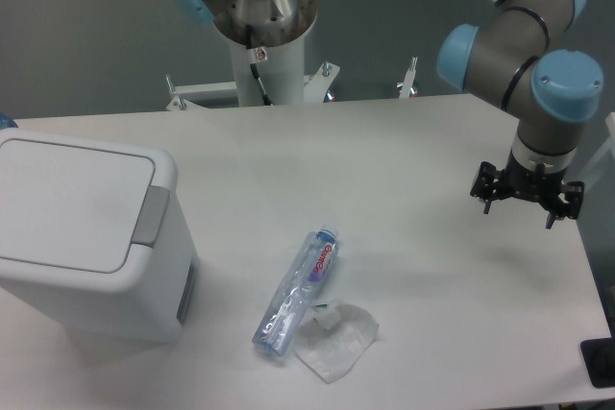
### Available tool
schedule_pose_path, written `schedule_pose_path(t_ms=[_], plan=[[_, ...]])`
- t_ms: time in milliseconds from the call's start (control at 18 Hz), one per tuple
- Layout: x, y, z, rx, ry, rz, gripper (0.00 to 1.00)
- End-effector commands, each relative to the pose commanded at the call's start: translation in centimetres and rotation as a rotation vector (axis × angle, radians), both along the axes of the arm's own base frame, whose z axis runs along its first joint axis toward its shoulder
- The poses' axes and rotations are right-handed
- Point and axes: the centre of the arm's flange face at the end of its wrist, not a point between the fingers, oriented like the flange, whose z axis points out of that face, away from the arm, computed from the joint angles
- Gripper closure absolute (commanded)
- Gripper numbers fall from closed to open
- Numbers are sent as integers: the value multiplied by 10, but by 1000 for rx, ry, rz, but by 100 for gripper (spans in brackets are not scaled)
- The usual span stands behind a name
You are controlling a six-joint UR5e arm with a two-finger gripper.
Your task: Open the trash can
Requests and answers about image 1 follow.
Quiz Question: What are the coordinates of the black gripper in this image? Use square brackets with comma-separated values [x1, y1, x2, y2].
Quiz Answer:
[470, 153, 585, 229]

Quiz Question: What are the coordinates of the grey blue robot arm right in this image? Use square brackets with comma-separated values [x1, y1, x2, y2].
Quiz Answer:
[436, 0, 604, 228]

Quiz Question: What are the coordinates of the grey trash can push button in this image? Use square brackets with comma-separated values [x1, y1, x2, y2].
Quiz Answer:
[132, 185, 170, 248]

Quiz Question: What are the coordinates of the white push-lid trash can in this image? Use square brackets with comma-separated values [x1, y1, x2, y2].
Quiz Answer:
[1, 128, 199, 342]

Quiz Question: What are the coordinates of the black device at table edge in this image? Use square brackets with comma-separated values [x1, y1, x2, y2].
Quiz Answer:
[580, 337, 615, 389]

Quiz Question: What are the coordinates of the crumpled clear plastic wrapper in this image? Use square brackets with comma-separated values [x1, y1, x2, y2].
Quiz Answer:
[293, 300, 380, 384]

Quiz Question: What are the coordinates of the clear plastic water bottle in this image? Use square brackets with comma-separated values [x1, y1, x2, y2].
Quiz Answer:
[252, 225, 338, 357]

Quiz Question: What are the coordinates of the white bracket with bolt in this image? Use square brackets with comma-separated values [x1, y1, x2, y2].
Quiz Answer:
[396, 57, 419, 99]

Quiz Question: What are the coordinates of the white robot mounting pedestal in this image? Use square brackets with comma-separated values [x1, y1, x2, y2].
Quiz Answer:
[166, 38, 340, 110]

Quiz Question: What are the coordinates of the black cable on pedestal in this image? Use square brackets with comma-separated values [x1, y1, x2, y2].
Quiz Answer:
[243, 23, 274, 107]

